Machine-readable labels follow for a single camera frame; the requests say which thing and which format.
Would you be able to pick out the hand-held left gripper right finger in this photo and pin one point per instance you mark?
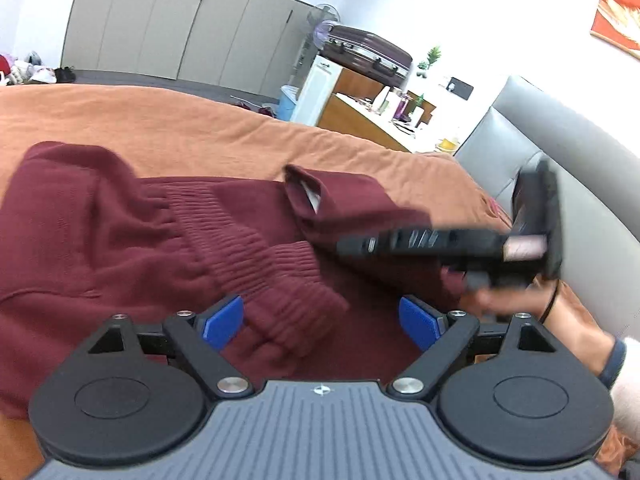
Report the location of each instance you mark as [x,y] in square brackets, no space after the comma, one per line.
[419,322]

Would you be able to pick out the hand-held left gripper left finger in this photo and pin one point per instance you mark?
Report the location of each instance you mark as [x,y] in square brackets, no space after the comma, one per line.
[222,322]

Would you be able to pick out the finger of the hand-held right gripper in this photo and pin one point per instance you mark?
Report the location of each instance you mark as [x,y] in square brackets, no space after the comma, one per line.
[425,245]

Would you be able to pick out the maroon pants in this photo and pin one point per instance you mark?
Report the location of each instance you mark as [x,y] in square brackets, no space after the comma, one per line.
[125,240]

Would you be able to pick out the person's right forearm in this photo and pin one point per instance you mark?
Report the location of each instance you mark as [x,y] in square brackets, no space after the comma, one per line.
[580,332]

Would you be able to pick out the person's right hand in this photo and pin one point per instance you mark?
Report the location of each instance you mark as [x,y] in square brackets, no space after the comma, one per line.
[505,302]

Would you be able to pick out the grey padded headboard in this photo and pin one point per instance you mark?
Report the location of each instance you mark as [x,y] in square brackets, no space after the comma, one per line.
[590,170]

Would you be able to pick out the yellow bottle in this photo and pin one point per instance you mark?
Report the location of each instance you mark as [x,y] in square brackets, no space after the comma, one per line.
[446,145]

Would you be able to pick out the white tube bottle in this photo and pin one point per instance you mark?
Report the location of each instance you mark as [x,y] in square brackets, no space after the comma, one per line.
[417,112]

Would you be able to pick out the purple bottle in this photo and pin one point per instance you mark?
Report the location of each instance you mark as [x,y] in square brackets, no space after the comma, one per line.
[401,109]

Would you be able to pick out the wooden dresser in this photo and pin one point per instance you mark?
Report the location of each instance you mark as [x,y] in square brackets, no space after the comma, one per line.
[350,120]

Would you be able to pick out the small green potted plant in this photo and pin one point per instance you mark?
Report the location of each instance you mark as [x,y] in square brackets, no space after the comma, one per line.
[422,69]

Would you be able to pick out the tall green potted plant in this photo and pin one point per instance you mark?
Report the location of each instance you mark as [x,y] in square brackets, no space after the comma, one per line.
[433,57]

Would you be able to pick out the white cabinet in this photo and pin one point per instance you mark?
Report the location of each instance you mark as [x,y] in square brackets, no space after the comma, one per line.
[315,92]

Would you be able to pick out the blue plastic bin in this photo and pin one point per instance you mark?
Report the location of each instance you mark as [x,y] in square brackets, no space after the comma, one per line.
[287,104]

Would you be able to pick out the dark purple suitcase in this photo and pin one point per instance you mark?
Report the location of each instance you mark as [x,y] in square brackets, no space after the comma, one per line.
[365,52]

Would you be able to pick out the orange bed sheet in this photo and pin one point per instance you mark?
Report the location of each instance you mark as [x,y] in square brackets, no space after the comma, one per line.
[175,120]

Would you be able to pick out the standing fan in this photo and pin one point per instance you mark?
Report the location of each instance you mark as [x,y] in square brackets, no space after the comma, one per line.
[320,22]

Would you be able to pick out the pair of black shoes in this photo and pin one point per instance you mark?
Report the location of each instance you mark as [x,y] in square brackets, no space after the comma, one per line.
[65,75]

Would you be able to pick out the beige built-in wardrobe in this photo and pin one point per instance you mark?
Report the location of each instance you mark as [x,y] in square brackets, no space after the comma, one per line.
[165,25]

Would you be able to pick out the pile of clothes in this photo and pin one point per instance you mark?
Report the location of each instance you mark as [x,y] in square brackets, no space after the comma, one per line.
[22,70]

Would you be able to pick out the black wall outlet panel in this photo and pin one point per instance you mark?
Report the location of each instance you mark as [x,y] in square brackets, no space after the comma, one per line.
[460,88]

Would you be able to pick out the orange wall picture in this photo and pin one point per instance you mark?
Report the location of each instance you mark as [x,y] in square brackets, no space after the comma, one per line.
[617,15]

